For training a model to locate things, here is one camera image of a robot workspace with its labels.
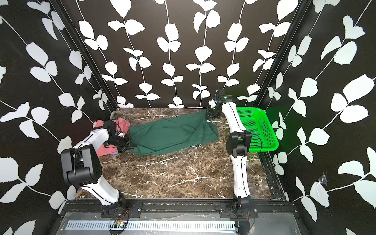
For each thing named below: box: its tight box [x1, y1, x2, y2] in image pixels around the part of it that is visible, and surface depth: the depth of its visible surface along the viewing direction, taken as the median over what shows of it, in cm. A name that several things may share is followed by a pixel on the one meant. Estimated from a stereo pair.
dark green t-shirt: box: [129, 109, 219, 157], surface depth 106 cm
